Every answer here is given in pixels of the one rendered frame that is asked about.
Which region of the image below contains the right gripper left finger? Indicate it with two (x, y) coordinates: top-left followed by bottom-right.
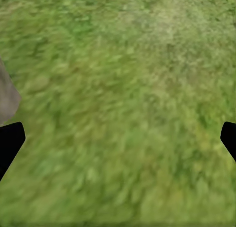
(0, 122), (26, 181)

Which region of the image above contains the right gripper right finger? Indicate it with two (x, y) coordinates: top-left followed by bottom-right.
(220, 121), (236, 161)

